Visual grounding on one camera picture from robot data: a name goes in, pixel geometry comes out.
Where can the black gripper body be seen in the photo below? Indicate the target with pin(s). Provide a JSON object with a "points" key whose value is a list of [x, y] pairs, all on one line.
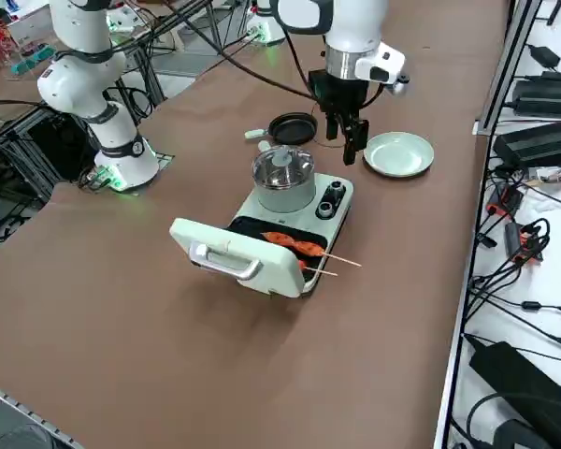
{"points": [[341, 96]]}

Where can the black round control knob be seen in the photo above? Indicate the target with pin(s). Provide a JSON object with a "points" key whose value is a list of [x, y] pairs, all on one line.
{"points": [[335, 189], [326, 209]]}

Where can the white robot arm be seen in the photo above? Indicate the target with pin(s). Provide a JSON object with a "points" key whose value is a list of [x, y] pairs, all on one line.
{"points": [[121, 135], [267, 30]]}

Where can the mint green cooking machine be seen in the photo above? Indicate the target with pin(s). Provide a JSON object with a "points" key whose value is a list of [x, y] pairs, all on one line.
{"points": [[299, 220]]}

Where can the black frying pan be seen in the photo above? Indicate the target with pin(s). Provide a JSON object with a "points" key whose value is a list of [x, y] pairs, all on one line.
{"points": [[292, 127]]}

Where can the pale green plate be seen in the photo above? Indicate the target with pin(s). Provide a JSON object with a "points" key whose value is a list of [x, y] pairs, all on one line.
{"points": [[397, 156]]}

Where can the glass pot lid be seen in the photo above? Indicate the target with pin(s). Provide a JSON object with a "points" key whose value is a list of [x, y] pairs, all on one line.
{"points": [[283, 163]]}

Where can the mint green pot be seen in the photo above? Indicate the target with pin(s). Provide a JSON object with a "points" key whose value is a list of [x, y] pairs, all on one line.
{"points": [[285, 198]]}

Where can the orange meat skewer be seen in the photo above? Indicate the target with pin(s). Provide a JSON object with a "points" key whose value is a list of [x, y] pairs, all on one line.
{"points": [[290, 241]]}

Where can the red sausage skewer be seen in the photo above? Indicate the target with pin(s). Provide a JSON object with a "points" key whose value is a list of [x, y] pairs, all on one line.
{"points": [[320, 271]]}

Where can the red and black device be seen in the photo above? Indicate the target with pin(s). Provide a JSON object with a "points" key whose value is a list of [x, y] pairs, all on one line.
{"points": [[505, 201]]}

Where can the long black power brick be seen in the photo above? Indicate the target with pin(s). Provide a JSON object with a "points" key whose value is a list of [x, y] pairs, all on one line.
{"points": [[537, 140]]}

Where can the orange and black device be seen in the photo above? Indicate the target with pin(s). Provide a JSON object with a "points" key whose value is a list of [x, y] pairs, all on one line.
{"points": [[523, 243]]}

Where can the small black adapter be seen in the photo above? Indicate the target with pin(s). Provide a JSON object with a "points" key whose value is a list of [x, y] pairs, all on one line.
{"points": [[544, 55]]}

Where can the black control box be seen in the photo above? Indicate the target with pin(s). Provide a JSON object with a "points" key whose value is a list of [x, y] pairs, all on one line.
{"points": [[61, 145]]}

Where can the large black power brick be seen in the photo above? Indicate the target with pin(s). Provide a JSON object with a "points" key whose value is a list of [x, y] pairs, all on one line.
{"points": [[519, 374]]}

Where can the teal plastic holder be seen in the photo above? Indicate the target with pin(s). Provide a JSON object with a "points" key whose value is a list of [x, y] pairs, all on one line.
{"points": [[33, 58]]}

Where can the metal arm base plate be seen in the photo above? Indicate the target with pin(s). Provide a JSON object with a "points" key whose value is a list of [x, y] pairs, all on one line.
{"points": [[166, 159]]}

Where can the aluminium frame post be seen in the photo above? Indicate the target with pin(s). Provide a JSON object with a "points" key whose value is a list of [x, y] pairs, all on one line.
{"points": [[509, 61]]}

